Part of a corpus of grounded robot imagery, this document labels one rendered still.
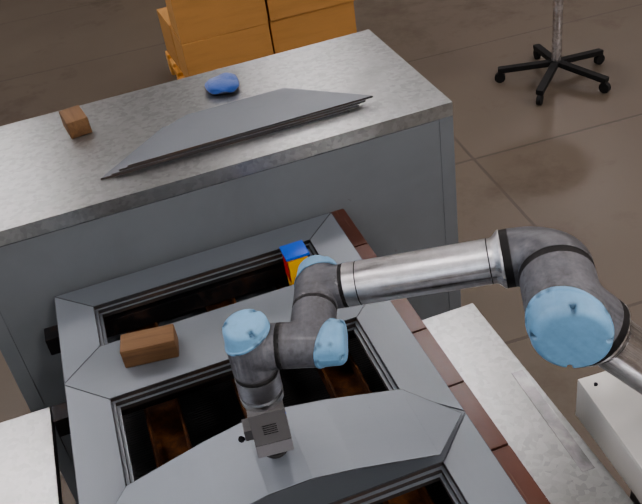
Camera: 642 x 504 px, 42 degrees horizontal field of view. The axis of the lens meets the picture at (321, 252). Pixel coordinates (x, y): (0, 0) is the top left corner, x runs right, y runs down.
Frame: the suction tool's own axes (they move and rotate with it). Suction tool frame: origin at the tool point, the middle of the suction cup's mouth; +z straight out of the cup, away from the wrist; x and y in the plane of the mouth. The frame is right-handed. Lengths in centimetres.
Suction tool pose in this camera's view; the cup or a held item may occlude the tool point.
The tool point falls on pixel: (277, 453)
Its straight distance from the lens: 153.0
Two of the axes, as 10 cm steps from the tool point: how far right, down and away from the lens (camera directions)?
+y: 2.0, 5.6, -8.0
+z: 1.4, 8.0, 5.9
